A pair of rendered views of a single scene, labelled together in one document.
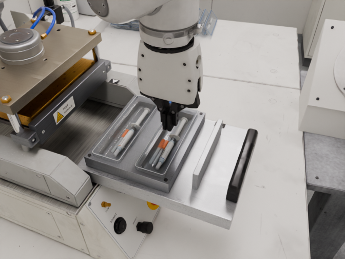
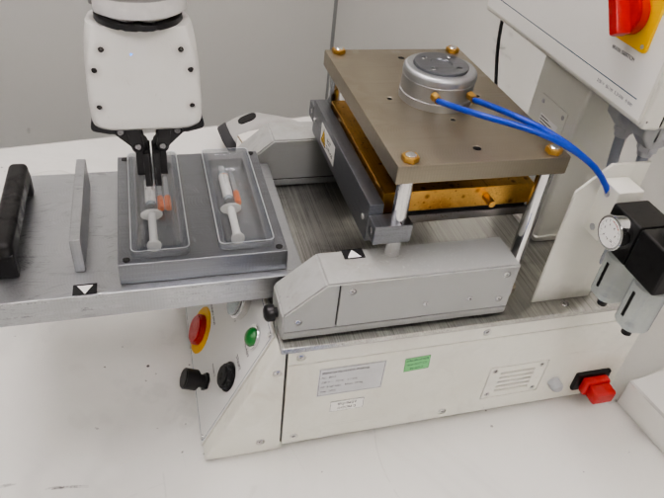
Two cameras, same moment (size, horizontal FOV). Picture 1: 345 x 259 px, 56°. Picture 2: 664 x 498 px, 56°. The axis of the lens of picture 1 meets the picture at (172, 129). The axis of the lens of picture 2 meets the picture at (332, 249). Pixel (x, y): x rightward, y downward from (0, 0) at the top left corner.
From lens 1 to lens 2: 1.00 m
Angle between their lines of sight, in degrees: 90
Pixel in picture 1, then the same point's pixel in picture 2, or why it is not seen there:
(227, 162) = (45, 233)
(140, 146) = (191, 181)
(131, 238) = not seen: hidden behind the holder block
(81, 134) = (338, 234)
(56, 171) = (267, 128)
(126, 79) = (336, 266)
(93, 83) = (351, 196)
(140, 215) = not seen: hidden behind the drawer
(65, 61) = (358, 106)
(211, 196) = (56, 188)
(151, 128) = (198, 207)
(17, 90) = (347, 61)
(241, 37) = not seen: outside the picture
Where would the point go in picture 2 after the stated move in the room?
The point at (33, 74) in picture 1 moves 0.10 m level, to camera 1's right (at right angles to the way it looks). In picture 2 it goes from (365, 79) to (291, 96)
